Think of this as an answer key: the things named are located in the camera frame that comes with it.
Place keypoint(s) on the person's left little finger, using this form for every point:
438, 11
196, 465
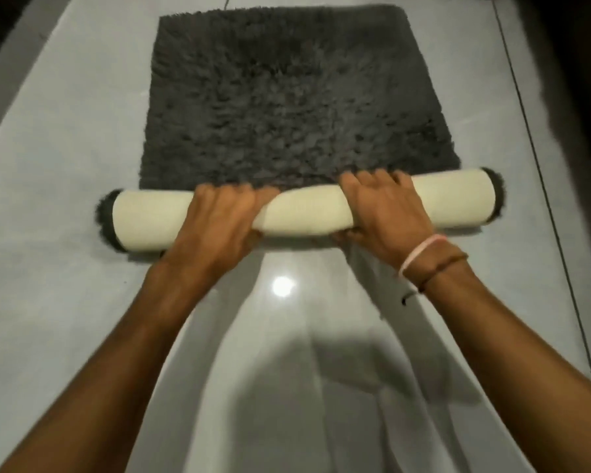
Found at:
203, 195

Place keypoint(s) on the person's right little finger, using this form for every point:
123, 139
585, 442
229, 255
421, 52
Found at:
406, 183

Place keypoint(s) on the person's right thumb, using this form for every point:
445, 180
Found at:
347, 235

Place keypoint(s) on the person's right middle finger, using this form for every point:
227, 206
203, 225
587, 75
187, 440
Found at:
370, 181

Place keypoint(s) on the person's left forearm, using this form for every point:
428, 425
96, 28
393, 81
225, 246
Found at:
108, 369

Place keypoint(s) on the person's left middle finger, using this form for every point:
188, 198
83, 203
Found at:
241, 193

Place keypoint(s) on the grey shaggy rug cream backing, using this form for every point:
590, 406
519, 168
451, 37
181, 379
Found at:
295, 103

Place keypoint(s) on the person's left hand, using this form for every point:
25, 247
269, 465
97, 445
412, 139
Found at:
214, 231

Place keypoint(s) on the person's right hand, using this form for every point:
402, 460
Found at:
386, 216

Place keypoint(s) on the person's right forearm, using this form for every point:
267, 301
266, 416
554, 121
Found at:
517, 364

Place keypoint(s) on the pink wrist band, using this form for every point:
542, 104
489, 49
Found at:
418, 253

